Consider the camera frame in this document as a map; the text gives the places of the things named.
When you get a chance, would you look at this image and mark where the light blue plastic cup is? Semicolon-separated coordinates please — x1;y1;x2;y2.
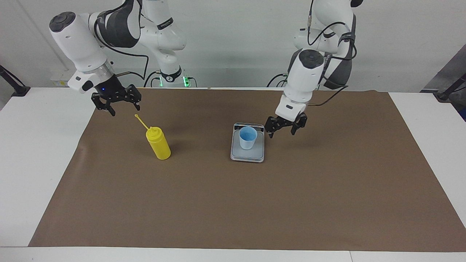
239;126;258;150

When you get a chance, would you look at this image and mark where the yellow squeeze bottle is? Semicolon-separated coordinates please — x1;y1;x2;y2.
134;114;171;160

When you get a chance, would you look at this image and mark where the silver digital kitchen scale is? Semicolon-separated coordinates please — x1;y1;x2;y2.
230;123;265;163

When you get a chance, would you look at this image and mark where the brown table mat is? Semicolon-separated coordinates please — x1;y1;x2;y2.
28;87;466;253

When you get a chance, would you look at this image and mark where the black clamp stand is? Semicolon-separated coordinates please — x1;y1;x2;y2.
0;65;31;98
435;73;466;102

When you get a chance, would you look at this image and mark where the black right base cable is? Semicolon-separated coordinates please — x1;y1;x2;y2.
143;71;161;88

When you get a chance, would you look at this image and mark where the black base cable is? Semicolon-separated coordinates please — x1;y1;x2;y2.
266;73;292;88
143;71;161;88

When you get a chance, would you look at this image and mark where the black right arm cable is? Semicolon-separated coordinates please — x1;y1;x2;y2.
94;14;150;79

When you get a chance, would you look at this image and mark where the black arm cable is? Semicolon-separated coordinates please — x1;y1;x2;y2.
307;0;358;107
94;14;150;79

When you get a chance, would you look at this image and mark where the black left base cable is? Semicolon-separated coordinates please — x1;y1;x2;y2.
266;73;292;88

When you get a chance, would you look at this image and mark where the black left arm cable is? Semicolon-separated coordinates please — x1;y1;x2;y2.
307;0;358;107

